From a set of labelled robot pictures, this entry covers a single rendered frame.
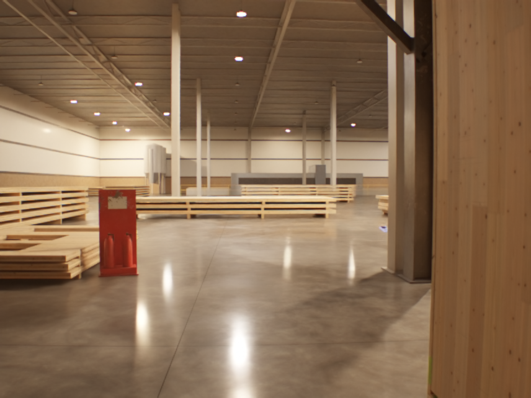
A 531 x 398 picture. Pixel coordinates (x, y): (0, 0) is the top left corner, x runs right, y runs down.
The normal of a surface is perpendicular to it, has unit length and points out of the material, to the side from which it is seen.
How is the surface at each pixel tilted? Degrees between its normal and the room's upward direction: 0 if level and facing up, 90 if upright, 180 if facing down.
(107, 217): 90
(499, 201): 90
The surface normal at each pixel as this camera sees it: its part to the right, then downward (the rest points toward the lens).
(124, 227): 0.33, 0.03
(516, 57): -1.00, 0.00
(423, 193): 0.07, 0.04
